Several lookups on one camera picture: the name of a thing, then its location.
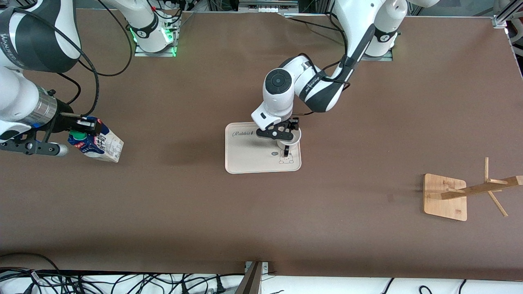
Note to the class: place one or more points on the cream tray with rabbit print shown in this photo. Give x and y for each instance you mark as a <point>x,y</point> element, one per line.
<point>249,157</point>

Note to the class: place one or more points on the aluminium frame profile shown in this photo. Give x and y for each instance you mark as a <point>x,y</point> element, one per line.
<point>499,21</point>

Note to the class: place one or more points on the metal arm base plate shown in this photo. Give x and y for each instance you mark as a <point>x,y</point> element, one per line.
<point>143,54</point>
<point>384,58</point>

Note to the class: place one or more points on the blue white milk carton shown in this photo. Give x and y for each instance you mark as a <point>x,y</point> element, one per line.
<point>106,149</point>

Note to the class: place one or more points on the grey power strip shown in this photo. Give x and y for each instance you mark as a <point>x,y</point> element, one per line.
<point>265,6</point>

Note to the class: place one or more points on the brown wooden beam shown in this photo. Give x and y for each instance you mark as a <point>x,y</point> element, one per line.
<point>251,281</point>

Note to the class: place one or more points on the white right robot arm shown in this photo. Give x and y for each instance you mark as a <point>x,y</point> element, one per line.
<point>16,98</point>

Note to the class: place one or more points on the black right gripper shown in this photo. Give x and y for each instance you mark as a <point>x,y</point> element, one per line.
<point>64,116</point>

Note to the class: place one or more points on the black power plug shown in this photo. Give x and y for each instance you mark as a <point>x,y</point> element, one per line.
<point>220,288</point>

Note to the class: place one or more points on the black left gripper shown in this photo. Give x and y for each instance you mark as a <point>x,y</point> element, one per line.
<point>292,123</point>

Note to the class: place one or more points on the wooden cup rack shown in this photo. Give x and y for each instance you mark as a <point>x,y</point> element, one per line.
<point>441,204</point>

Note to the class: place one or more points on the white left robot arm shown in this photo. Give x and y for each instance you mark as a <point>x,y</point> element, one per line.
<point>278,98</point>

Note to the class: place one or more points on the small metal bracket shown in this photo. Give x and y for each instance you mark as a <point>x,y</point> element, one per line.
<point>265,267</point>

